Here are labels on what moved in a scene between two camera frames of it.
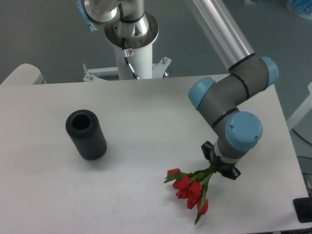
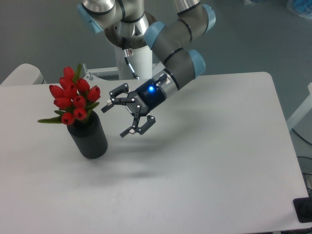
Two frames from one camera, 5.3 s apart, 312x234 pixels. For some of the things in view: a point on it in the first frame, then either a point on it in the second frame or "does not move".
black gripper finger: x=232 y=173 to x=135 y=128
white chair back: x=25 y=74 does not move
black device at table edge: x=303 y=208 does not move
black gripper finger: x=206 y=148 to x=115 y=101
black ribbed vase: x=86 y=133 does not move
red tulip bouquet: x=191 y=186 to x=73 y=97
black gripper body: x=224 y=168 to x=149 y=97
